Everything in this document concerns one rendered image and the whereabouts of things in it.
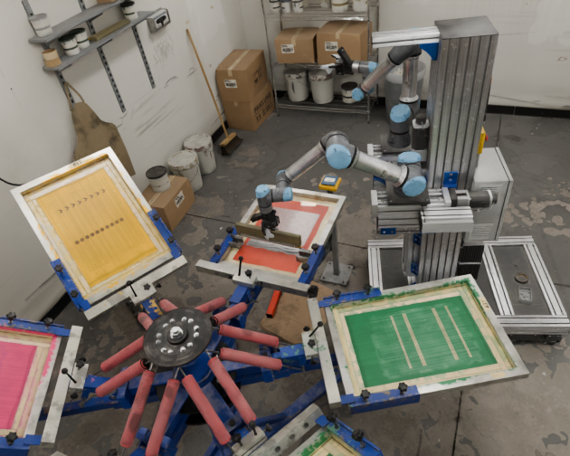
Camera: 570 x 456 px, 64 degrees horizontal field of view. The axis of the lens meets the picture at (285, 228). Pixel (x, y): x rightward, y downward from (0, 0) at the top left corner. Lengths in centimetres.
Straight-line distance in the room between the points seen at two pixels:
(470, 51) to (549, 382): 214
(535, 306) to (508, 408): 72
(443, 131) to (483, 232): 76
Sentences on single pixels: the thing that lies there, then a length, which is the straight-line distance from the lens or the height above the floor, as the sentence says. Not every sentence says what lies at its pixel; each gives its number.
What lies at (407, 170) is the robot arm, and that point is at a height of 150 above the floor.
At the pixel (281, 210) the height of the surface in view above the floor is 96.
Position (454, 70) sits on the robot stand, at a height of 187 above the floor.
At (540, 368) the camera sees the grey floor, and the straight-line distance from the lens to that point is 354.
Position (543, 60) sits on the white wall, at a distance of 578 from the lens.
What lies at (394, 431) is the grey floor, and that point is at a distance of 315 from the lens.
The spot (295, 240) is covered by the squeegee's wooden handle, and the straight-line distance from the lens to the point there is 256.
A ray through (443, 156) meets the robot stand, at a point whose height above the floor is 139.
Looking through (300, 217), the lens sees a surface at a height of 96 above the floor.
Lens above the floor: 287
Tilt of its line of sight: 42 degrees down
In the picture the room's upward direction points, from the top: 10 degrees counter-clockwise
